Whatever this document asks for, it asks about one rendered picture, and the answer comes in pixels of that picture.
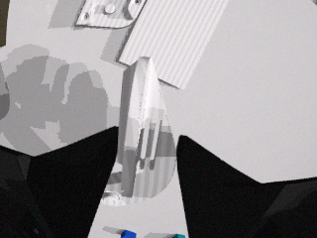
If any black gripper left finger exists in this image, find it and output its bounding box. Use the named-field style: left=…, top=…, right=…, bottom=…
left=0, top=127, right=119, bottom=238

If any small blue cube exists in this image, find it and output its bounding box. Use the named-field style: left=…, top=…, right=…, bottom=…
left=122, top=229, right=136, bottom=238

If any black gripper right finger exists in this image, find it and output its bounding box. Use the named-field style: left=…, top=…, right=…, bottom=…
left=177, top=135, right=317, bottom=238

